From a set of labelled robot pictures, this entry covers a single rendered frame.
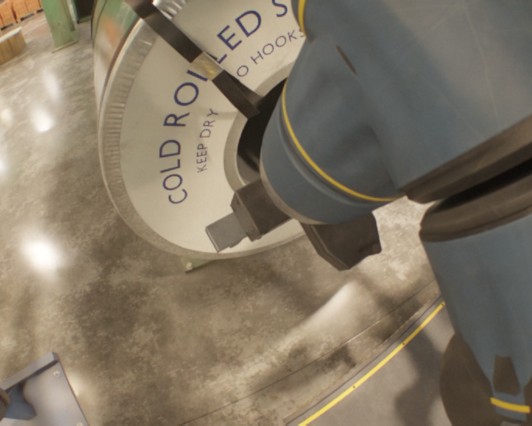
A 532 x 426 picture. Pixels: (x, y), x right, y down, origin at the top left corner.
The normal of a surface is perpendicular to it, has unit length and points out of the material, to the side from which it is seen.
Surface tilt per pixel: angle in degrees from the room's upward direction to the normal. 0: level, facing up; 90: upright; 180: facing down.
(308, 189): 100
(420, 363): 0
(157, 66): 90
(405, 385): 0
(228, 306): 0
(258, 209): 24
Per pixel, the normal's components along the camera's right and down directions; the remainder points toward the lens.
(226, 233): 0.20, -0.23
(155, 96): 0.47, 0.72
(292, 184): -0.69, 0.65
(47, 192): 0.01, -0.58
